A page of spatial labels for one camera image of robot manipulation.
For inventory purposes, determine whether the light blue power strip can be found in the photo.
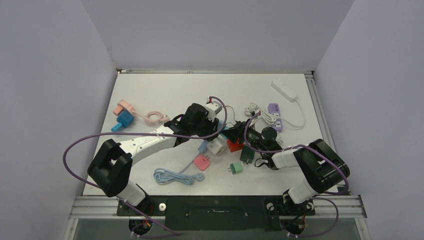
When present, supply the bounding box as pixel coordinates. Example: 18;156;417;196
197;140;209;155

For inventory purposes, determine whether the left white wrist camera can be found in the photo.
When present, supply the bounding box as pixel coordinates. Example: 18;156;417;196
204;101;223;119

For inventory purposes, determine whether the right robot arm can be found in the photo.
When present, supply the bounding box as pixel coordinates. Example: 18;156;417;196
222;121;350;214

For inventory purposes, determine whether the purple USB power strip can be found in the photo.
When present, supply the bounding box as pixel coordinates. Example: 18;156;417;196
267;103;283;133

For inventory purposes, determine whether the red pink plug adapter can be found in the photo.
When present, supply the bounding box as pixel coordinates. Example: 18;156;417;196
226;138;244;153

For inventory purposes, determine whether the blue adapter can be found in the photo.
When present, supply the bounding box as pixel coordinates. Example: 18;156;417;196
111;110;135;132

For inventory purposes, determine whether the white cord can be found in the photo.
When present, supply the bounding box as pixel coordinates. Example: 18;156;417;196
244;98;306;131

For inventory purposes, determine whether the aluminium table frame rail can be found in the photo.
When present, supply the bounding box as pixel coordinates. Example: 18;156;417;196
304;71;367;219

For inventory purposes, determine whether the light blue coiled cord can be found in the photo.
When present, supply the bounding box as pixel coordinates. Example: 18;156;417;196
152;153;206;186

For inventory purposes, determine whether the dark green cube socket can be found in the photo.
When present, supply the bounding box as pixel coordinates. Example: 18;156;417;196
239;145;256;165

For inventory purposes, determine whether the light green charger plug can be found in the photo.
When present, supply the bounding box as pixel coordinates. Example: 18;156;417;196
228;162;243;175

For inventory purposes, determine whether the white wall adapter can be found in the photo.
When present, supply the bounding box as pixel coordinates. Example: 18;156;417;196
206;137;227;155

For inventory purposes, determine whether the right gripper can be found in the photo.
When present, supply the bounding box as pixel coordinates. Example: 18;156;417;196
222;118;269;153

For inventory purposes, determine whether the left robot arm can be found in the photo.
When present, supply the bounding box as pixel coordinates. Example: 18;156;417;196
87;101;223;215

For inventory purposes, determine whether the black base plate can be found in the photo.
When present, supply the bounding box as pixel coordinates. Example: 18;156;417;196
116;195;316;231

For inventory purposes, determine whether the white power strip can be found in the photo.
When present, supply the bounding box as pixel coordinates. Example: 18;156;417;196
270;81;298;103

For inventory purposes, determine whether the thin black cable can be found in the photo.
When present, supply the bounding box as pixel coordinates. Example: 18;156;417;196
225;105;241;128

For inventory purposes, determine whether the pink cable coil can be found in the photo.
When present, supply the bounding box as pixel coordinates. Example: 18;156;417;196
134;110;170;126

